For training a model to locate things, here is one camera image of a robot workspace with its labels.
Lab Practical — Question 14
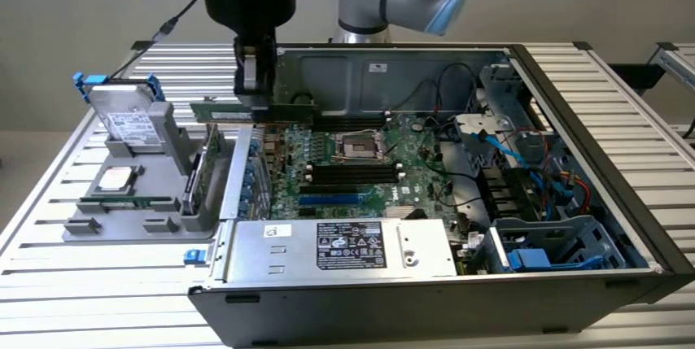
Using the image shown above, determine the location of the blue SATA wire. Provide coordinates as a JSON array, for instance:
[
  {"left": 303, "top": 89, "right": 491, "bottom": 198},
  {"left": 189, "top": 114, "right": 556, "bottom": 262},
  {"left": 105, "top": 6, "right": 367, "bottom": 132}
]
[{"left": 472, "top": 129, "right": 571, "bottom": 222}]

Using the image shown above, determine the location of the silver chipset heatsink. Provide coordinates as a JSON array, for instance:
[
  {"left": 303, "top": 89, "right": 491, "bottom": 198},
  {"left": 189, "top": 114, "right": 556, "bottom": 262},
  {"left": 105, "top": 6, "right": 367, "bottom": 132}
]
[{"left": 383, "top": 205, "right": 417, "bottom": 220}]

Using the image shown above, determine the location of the metal slat side table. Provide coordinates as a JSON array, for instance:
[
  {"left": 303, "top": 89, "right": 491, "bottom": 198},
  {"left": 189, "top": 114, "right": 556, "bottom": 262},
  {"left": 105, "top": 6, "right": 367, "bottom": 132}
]
[{"left": 652, "top": 41, "right": 695, "bottom": 141}]

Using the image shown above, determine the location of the green graphics card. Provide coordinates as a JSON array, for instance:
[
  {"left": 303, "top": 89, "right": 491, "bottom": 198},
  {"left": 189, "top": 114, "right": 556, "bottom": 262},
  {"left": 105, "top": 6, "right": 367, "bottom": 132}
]
[{"left": 180, "top": 124, "right": 227, "bottom": 217}]

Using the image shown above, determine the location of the thin black USB cable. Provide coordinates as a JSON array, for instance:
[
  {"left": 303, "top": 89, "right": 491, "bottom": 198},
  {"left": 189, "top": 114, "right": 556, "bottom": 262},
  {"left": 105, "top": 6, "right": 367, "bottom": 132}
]
[{"left": 107, "top": 0, "right": 205, "bottom": 81}]

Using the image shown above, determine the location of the black expansion slot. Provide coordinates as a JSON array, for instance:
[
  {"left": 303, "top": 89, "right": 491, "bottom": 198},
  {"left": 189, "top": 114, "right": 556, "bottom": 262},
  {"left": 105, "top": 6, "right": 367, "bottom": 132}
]
[{"left": 297, "top": 184, "right": 355, "bottom": 196}]

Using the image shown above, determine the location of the grey disk bay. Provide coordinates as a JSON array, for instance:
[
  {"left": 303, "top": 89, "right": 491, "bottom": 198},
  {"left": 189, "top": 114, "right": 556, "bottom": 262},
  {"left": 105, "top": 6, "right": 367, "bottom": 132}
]
[{"left": 488, "top": 213, "right": 651, "bottom": 276}]

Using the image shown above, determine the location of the grey parts rack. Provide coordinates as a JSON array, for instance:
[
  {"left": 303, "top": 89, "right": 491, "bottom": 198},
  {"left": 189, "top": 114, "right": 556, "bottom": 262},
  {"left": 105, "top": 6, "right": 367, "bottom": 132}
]
[{"left": 61, "top": 100, "right": 231, "bottom": 245}]

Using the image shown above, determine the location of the metal CPU socket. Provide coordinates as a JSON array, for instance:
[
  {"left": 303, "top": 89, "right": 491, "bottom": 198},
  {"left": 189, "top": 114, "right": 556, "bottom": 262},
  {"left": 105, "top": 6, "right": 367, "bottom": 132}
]
[{"left": 324, "top": 129, "right": 388, "bottom": 162}]

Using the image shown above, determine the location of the grey metal drive cage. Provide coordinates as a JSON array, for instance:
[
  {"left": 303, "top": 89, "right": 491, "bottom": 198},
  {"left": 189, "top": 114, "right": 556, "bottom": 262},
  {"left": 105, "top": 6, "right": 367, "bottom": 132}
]
[{"left": 451, "top": 111, "right": 547, "bottom": 173}]

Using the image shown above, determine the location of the hard disk in blue caddy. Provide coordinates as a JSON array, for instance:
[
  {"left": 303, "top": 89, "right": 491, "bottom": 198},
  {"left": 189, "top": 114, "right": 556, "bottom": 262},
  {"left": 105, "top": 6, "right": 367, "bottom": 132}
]
[{"left": 70, "top": 72, "right": 165, "bottom": 147}]

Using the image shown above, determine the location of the blue expansion slot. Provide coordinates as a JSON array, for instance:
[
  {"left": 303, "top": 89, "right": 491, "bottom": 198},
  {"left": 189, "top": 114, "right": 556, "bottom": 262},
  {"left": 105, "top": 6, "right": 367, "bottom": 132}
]
[{"left": 296, "top": 193, "right": 364, "bottom": 207}]

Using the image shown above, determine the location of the red wire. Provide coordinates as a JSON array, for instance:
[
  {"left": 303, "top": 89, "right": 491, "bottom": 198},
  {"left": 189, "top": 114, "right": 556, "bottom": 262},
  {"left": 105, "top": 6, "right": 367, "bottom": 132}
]
[{"left": 561, "top": 168, "right": 593, "bottom": 206}]

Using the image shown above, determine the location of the silver CPU chip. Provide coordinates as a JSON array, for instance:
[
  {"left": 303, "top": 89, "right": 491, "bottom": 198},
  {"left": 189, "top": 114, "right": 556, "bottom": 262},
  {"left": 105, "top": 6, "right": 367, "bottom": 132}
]
[{"left": 90, "top": 164, "right": 147, "bottom": 196}]

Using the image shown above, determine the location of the black RAM slot bank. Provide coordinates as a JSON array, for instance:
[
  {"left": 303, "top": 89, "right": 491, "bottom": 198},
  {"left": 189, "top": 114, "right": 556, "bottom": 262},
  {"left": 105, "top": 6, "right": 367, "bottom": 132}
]
[
  {"left": 304, "top": 161, "right": 407, "bottom": 186},
  {"left": 312, "top": 110, "right": 391, "bottom": 131}
]

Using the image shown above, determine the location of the silver power supply unit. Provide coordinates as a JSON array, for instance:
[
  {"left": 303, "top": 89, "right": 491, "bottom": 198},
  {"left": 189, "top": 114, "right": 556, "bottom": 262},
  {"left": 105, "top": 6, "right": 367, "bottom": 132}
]
[{"left": 225, "top": 218, "right": 459, "bottom": 281}]

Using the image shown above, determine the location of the blue case latch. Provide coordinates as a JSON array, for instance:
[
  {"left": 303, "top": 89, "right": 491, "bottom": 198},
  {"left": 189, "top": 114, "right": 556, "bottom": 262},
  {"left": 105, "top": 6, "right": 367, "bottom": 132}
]
[{"left": 183, "top": 246, "right": 211, "bottom": 265}]

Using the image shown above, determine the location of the black open PC case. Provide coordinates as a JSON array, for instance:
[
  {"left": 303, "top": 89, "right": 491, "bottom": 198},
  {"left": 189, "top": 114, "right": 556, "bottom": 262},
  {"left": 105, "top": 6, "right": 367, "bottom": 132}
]
[{"left": 185, "top": 41, "right": 695, "bottom": 347}]

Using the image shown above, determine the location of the green motherboard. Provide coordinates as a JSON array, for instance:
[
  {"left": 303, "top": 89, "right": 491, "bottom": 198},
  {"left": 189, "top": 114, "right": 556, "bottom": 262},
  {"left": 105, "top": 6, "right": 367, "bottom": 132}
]
[{"left": 260, "top": 111, "right": 493, "bottom": 277}]

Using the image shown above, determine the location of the green RAM stick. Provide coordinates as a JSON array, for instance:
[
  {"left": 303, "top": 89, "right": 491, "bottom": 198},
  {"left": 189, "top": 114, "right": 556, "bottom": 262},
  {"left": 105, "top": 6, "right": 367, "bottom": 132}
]
[
  {"left": 189, "top": 98, "right": 319, "bottom": 126},
  {"left": 78, "top": 195, "right": 176, "bottom": 208}
]

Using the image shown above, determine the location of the black looped wire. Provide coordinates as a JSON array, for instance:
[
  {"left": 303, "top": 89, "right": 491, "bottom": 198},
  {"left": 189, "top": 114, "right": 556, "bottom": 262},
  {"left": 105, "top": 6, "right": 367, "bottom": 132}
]
[{"left": 400, "top": 62, "right": 485, "bottom": 116}]

